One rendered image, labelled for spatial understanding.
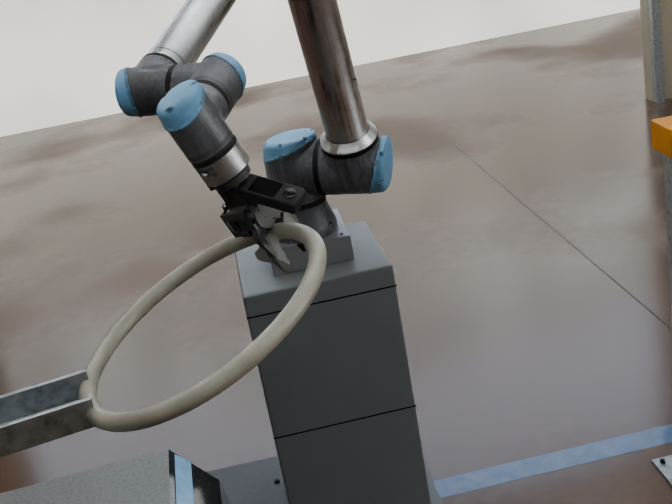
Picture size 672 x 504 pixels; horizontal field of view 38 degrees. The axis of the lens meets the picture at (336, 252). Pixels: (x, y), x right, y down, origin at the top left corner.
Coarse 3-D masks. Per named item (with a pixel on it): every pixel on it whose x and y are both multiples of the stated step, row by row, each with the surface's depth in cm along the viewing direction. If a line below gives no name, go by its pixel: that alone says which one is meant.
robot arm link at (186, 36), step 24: (192, 0) 197; (216, 0) 199; (168, 24) 192; (192, 24) 191; (216, 24) 198; (168, 48) 183; (192, 48) 188; (120, 72) 178; (144, 72) 176; (168, 72) 174; (120, 96) 177; (144, 96) 175
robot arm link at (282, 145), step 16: (304, 128) 263; (272, 144) 255; (288, 144) 252; (304, 144) 253; (272, 160) 255; (288, 160) 254; (304, 160) 254; (272, 176) 258; (288, 176) 255; (304, 176) 254; (320, 192) 257
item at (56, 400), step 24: (48, 384) 165; (72, 384) 166; (0, 408) 163; (24, 408) 165; (48, 408) 166; (72, 408) 156; (0, 432) 153; (24, 432) 154; (48, 432) 156; (72, 432) 157; (0, 456) 154
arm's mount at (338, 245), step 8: (336, 216) 275; (344, 224) 269; (336, 232) 264; (344, 232) 263; (328, 240) 261; (336, 240) 261; (344, 240) 261; (288, 248) 260; (296, 248) 260; (328, 248) 261; (336, 248) 262; (344, 248) 262; (352, 248) 263; (288, 256) 260; (296, 256) 261; (304, 256) 261; (328, 256) 262; (336, 256) 263; (344, 256) 263; (352, 256) 263; (272, 264) 260; (296, 264) 262; (304, 264) 262; (280, 272) 262
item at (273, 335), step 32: (288, 224) 172; (224, 256) 184; (320, 256) 156; (160, 288) 183; (128, 320) 180; (288, 320) 146; (96, 352) 174; (256, 352) 143; (96, 384) 167; (224, 384) 142; (96, 416) 153; (128, 416) 147; (160, 416) 144
